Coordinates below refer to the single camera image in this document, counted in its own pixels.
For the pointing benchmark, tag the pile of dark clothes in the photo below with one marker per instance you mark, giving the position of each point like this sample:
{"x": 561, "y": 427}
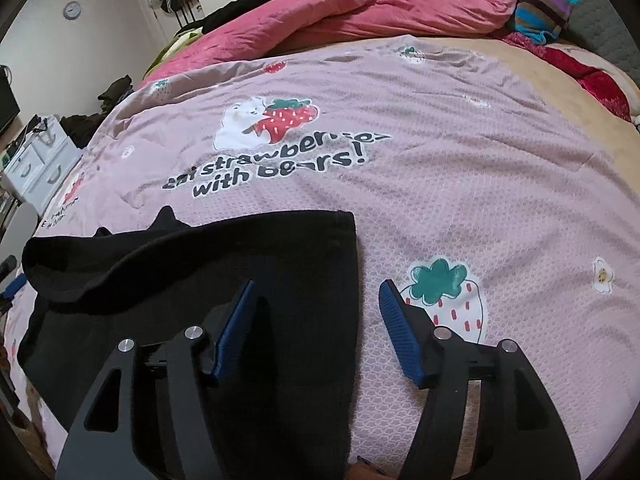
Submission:
{"x": 95, "y": 120}

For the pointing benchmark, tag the white drawer unit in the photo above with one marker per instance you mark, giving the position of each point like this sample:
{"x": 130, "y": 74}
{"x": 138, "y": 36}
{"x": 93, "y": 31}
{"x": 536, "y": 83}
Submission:
{"x": 40, "y": 165}

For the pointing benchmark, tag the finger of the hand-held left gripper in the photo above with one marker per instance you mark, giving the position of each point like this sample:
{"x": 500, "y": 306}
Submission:
{"x": 11, "y": 289}

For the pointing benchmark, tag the pink strawberry printed blanket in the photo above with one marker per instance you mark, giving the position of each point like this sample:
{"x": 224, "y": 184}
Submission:
{"x": 475, "y": 200}

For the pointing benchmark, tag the black sweater with orange cuffs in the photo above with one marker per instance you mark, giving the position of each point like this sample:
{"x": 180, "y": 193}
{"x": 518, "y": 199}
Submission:
{"x": 280, "y": 270}

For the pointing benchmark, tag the round wall clock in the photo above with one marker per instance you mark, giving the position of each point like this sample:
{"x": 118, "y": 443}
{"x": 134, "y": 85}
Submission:
{"x": 72, "y": 10}

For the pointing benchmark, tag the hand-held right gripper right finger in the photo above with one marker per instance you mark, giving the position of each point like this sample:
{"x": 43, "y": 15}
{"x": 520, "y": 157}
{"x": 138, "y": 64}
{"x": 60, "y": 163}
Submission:
{"x": 400, "y": 335}

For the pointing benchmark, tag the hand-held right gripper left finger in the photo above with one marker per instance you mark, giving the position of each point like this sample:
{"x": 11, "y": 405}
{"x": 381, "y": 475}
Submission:
{"x": 235, "y": 330}

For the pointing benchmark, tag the red blanket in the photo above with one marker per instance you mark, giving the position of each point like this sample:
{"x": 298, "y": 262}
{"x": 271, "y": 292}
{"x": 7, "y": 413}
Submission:
{"x": 595, "y": 85}

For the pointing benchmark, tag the black clothes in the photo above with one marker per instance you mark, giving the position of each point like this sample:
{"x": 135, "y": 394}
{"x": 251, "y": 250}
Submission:
{"x": 250, "y": 7}

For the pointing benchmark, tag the striped pillow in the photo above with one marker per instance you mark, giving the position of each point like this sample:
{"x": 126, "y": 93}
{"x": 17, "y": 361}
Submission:
{"x": 545, "y": 15}

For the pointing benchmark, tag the black television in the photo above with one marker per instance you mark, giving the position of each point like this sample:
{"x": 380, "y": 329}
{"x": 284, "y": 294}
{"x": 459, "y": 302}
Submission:
{"x": 7, "y": 102}

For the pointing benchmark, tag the grey quilted headboard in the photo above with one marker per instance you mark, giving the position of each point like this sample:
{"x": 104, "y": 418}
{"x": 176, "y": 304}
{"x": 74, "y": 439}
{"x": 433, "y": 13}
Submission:
{"x": 595, "y": 25}

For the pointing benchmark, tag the beige bed sheet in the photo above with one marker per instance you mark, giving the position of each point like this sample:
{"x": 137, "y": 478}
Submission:
{"x": 540, "y": 75}

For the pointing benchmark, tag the pink quilt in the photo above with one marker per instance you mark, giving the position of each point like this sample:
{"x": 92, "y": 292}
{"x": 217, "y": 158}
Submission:
{"x": 350, "y": 10}

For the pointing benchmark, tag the yellow-green cloth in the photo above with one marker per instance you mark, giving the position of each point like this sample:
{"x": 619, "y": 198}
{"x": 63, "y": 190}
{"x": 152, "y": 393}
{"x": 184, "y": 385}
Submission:
{"x": 182, "y": 42}

